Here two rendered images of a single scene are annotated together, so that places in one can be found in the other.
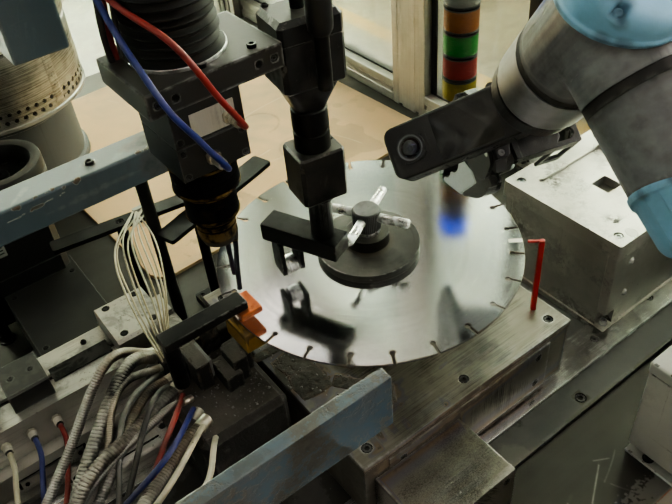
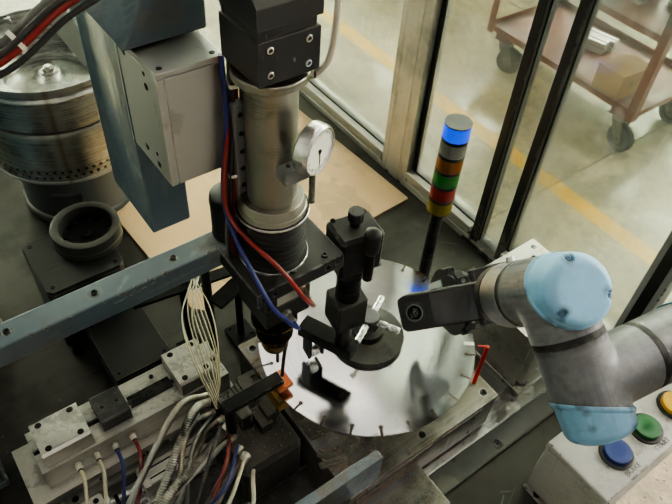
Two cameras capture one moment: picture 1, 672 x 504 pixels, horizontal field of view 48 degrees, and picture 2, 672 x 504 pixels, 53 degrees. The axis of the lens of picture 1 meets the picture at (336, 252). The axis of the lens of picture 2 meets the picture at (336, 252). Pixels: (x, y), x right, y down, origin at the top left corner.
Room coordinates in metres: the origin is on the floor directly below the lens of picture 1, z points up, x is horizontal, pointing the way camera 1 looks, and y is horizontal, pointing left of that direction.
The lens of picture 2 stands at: (0.02, 0.09, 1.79)
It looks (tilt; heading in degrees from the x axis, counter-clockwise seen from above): 47 degrees down; 354
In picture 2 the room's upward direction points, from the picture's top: 5 degrees clockwise
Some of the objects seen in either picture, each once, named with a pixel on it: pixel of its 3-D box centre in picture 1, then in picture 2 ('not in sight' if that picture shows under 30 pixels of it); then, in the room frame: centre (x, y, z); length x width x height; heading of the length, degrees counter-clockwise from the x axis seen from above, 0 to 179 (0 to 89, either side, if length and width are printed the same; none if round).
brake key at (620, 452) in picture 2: not in sight; (616, 453); (0.45, -0.39, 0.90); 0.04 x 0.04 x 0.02
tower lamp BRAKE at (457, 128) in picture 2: not in sight; (457, 129); (0.88, -0.18, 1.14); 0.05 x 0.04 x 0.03; 33
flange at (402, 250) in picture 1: (367, 238); (367, 332); (0.62, -0.04, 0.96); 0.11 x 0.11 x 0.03
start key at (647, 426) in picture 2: not in sight; (645, 428); (0.48, -0.45, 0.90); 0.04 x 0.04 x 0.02
